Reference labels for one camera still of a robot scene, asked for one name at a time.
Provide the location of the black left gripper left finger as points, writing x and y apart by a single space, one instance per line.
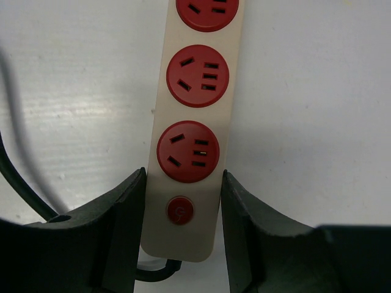
93 248

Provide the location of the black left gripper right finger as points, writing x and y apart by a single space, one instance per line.
267 251

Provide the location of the beige power strip red sockets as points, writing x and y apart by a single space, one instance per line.
191 128

